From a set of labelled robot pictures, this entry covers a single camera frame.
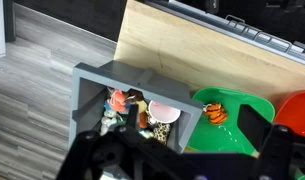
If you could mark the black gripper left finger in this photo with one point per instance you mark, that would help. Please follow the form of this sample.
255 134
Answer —
133 116

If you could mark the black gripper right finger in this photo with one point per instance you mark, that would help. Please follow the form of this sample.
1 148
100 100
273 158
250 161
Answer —
253 125

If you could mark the pink plush toy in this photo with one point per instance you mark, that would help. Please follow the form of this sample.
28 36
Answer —
118 100

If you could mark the white bear plush blue body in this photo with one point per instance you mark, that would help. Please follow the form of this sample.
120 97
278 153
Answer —
108 121

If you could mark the pink white round toy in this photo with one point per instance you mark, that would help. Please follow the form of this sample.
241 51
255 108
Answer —
163 111

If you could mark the green plastic bowl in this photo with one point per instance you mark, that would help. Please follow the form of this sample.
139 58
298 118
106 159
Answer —
225 140

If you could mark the leopard print plush toy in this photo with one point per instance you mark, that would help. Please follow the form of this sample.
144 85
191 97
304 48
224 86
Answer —
162 132

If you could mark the orange striped tiger plush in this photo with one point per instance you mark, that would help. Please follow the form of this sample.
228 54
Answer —
216 113

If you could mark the grey plastic bin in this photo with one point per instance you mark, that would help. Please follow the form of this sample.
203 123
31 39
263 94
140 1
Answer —
165 88

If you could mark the red plastic bowl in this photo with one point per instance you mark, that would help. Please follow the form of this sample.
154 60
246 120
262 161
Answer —
297 113

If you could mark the black work table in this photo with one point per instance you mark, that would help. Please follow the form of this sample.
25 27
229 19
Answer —
252 11

